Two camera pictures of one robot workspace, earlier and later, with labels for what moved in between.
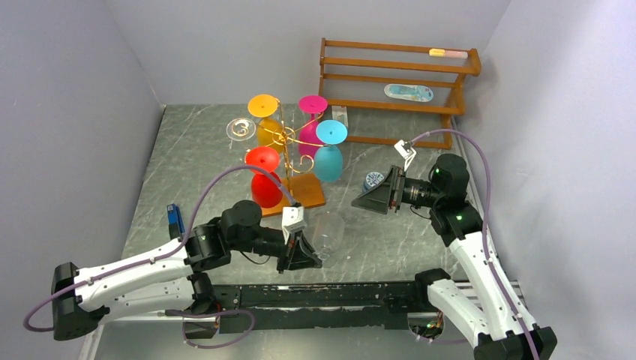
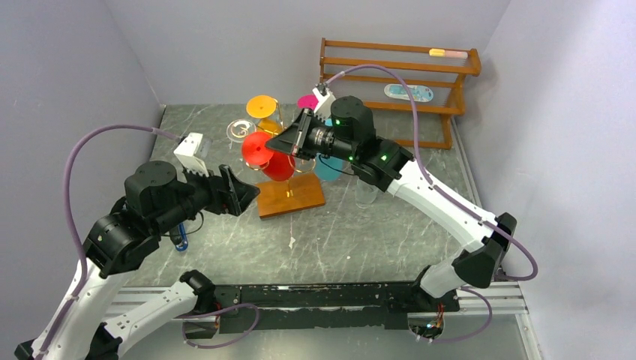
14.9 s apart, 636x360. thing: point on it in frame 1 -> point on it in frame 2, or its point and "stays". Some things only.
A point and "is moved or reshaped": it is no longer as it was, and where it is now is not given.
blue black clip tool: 176,225 stays
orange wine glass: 269,133 stays
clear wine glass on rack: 240,130 stays
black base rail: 358,305 stays
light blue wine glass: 328,162 stays
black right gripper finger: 388,185 -> 292,133
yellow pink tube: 441,52 stays
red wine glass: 265,191 -> 277,166
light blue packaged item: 406,91 stays
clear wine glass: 328,235 is moved or reshaped
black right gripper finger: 376,199 -> 286,142
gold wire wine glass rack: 304,190 stays
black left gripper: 295,258 -> 237,200
